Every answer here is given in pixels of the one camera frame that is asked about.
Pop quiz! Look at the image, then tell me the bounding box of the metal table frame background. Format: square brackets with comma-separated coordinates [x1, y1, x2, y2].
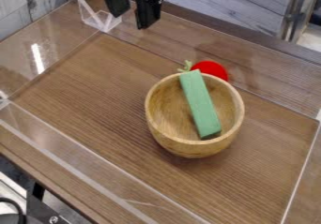
[281, 0, 316, 42]

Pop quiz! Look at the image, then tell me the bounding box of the black table leg clamp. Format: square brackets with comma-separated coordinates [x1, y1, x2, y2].
[27, 183, 70, 224]

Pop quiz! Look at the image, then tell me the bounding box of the black cable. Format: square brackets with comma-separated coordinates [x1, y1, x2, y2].
[0, 197, 30, 224]

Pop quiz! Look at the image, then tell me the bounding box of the green rectangular block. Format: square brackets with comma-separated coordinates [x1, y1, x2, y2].
[180, 69, 223, 140]

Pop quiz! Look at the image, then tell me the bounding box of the clear acrylic corner bracket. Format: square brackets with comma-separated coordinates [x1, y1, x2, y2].
[78, 0, 122, 33]

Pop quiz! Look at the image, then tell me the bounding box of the red fruit with green stem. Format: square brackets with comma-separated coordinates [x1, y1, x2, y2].
[177, 60, 229, 82]

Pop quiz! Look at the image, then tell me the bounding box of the wooden bowl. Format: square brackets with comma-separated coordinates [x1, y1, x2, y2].
[145, 73, 245, 158]

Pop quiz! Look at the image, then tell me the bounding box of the clear acrylic tray wall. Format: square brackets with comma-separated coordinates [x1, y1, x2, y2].
[0, 94, 211, 224]

